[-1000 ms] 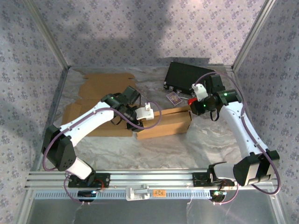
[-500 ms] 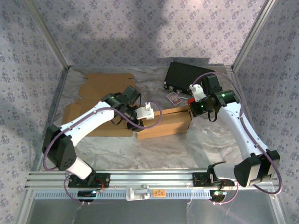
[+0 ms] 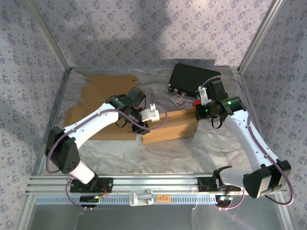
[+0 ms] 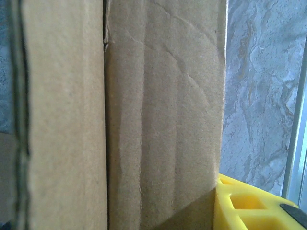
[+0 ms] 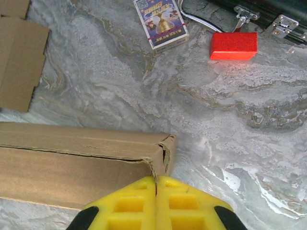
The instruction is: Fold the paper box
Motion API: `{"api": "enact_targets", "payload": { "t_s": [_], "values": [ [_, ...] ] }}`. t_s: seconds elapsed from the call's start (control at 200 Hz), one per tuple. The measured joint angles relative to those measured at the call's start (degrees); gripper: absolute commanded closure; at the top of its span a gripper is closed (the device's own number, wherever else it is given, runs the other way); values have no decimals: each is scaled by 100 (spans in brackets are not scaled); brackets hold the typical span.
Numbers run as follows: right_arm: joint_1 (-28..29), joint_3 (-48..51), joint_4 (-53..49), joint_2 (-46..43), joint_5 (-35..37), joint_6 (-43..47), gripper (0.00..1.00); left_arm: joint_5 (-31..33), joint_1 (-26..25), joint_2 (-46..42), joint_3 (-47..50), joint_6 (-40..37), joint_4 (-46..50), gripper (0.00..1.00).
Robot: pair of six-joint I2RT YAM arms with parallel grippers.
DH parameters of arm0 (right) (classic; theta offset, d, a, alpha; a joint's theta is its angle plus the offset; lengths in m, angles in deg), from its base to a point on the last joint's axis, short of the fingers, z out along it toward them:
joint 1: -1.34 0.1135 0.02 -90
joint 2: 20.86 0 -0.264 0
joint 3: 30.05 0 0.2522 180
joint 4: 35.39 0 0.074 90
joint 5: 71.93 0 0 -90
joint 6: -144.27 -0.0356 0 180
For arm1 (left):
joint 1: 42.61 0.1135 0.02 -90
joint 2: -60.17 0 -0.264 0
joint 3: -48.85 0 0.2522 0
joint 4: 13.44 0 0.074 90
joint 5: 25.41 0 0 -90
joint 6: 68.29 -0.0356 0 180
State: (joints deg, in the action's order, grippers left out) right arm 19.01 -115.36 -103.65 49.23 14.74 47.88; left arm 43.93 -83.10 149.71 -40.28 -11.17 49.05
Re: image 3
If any brown cardboard mailer box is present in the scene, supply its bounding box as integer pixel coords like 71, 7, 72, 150
62, 74, 141, 141
141, 109, 199, 145

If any small patterned card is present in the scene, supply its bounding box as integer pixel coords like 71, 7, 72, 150
170, 93, 189, 108

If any marble pattern table cover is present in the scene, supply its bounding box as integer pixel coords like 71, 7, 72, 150
43, 68, 262, 174

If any black hard case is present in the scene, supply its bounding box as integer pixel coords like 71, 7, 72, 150
167, 63, 222, 99

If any white plastic clamp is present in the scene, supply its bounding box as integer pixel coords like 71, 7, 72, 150
129, 189, 154, 207

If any left controller circuit board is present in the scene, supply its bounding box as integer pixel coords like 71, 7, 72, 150
80, 195, 100, 208

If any controller circuit board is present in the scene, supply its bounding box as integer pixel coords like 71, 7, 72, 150
80, 195, 100, 208
215, 195, 234, 208

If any grey metal panel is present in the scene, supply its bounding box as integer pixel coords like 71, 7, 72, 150
28, 202, 288, 230

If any right controller circuit board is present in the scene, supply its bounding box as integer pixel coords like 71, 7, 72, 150
215, 195, 234, 208

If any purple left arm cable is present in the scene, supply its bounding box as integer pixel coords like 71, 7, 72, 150
46, 102, 168, 211

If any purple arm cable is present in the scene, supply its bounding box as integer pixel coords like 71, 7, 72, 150
46, 102, 168, 211
199, 74, 295, 212

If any aluminium side rail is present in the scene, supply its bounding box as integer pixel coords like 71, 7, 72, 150
31, 68, 72, 177
231, 68, 274, 174

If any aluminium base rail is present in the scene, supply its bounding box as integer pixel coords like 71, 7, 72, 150
25, 174, 287, 194

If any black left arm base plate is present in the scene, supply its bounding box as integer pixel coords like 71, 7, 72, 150
69, 177, 114, 194

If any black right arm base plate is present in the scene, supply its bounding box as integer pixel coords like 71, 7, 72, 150
198, 177, 242, 192

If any grey slotted cable duct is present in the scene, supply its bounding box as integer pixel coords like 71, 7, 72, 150
35, 194, 235, 204

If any aluminium frame post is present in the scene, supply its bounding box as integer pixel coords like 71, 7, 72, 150
24, 0, 72, 72
237, 0, 285, 72

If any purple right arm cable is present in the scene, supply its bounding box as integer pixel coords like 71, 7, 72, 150
199, 74, 295, 212

